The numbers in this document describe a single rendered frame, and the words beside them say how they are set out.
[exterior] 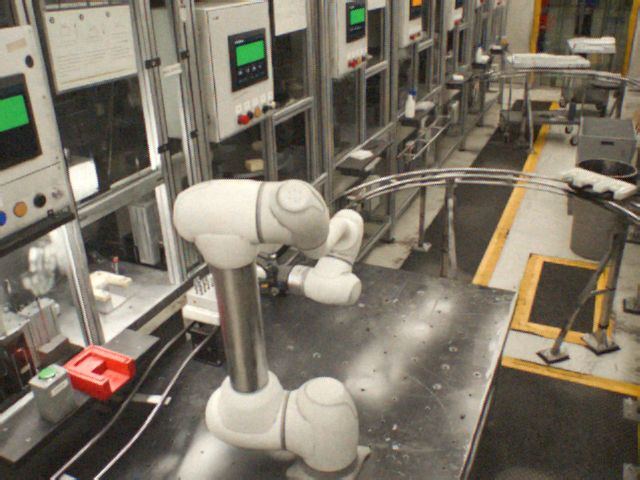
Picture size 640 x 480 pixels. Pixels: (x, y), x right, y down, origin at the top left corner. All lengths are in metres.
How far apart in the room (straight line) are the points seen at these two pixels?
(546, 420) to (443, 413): 1.13
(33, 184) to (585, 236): 3.57
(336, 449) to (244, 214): 0.68
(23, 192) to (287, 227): 0.70
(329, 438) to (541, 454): 1.42
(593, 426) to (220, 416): 1.88
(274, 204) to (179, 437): 0.92
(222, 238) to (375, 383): 0.93
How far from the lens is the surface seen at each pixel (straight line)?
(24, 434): 1.67
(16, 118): 1.52
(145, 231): 2.21
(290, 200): 1.16
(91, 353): 1.79
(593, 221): 4.29
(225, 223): 1.21
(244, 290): 1.33
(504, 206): 5.10
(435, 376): 2.02
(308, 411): 1.52
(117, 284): 2.10
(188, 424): 1.90
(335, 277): 1.71
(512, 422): 2.91
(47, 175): 1.62
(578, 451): 2.86
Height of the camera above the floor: 1.95
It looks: 25 degrees down
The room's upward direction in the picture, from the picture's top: 2 degrees counter-clockwise
